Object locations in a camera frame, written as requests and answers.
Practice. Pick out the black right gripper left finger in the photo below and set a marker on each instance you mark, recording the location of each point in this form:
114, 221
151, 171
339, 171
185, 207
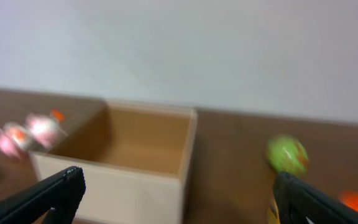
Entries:
57, 198

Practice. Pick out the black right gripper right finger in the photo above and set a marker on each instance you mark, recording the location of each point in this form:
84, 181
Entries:
299, 202

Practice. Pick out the yellow grey toy truck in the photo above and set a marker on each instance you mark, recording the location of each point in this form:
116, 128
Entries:
272, 213

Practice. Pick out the green ball with red numbers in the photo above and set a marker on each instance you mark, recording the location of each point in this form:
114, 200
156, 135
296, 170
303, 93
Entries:
287, 154

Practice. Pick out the pink white duck toy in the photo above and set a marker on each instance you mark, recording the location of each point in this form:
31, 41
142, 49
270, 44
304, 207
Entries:
17, 140

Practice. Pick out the white cardboard box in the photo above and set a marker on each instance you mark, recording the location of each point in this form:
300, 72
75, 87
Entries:
135, 160

